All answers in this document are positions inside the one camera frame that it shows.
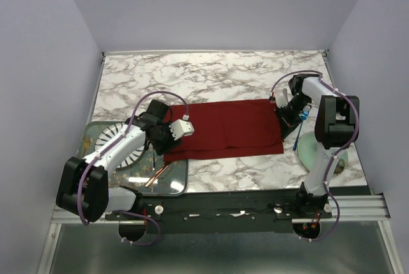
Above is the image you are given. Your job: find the light green plate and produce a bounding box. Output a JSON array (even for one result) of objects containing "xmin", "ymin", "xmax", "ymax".
[{"xmin": 297, "ymin": 131, "xmax": 349, "ymax": 177}]

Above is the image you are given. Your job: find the aluminium frame rail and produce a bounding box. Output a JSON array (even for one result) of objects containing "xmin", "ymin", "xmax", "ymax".
[{"xmin": 50, "ymin": 194, "xmax": 391, "ymax": 223}]

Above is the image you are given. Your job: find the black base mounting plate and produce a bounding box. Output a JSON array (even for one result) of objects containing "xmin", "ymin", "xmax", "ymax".
[{"xmin": 102, "ymin": 190, "xmax": 333, "ymax": 235}]

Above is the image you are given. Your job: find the dark red cloth napkin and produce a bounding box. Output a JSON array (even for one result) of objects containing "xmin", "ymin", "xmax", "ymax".
[{"xmin": 164, "ymin": 99, "xmax": 284, "ymax": 162}]

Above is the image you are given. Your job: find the teal floral serving tray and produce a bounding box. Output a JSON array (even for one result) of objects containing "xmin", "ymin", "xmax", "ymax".
[{"xmin": 76, "ymin": 121, "xmax": 189, "ymax": 196}]

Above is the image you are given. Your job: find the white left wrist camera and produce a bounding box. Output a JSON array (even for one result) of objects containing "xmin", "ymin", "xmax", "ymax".
[{"xmin": 169, "ymin": 119, "xmax": 194, "ymax": 141}]

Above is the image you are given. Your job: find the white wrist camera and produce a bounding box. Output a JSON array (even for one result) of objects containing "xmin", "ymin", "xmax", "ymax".
[
  {"xmin": 275, "ymin": 88, "xmax": 289, "ymax": 108},
  {"xmin": 169, "ymin": 119, "xmax": 194, "ymax": 141}
]

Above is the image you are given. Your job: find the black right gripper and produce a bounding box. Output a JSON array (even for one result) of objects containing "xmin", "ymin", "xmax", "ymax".
[{"xmin": 274, "ymin": 94, "xmax": 312, "ymax": 140}]

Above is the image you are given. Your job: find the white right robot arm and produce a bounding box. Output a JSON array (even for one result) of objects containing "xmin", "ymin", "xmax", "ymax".
[{"xmin": 270, "ymin": 70, "xmax": 360, "ymax": 218}]

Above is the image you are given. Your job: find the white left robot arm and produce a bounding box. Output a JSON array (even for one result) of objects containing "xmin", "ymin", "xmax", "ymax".
[{"xmin": 56, "ymin": 100, "xmax": 194, "ymax": 225}]

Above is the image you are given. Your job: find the rose gold knife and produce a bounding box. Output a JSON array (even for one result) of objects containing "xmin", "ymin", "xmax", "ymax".
[{"xmin": 144, "ymin": 162, "xmax": 171, "ymax": 188}]

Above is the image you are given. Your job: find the blue striped white plate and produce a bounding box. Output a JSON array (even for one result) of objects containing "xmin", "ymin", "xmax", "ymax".
[{"xmin": 95, "ymin": 123, "xmax": 146, "ymax": 172}]

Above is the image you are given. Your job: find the gold fork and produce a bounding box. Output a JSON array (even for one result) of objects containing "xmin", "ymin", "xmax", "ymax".
[{"xmin": 81, "ymin": 136, "xmax": 91, "ymax": 157}]

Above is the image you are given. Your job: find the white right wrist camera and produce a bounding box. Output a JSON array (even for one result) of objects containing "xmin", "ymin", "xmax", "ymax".
[{"xmin": 275, "ymin": 88, "xmax": 289, "ymax": 108}]

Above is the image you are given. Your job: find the blue handled fork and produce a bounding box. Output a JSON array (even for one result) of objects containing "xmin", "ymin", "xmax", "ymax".
[{"xmin": 293, "ymin": 104, "xmax": 312, "ymax": 151}]

